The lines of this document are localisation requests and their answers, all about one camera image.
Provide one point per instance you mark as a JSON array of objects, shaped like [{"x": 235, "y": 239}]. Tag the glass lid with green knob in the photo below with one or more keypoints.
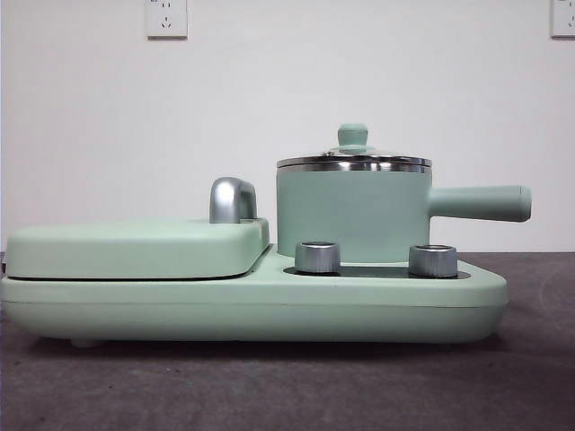
[{"x": 352, "y": 134}]

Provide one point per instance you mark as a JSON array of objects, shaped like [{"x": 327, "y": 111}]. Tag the silver control knob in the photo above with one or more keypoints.
[
  {"x": 316, "y": 258},
  {"x": 431, "y": 261}
]

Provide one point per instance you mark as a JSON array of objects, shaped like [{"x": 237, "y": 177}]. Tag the mint green cooker base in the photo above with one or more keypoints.
[{"x": 269, "y": 310}]

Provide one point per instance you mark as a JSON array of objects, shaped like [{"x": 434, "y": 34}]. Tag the white wall socket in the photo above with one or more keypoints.
[
  {"x": 166, "y": 20},
  {"x": 563, "y": 20}
]

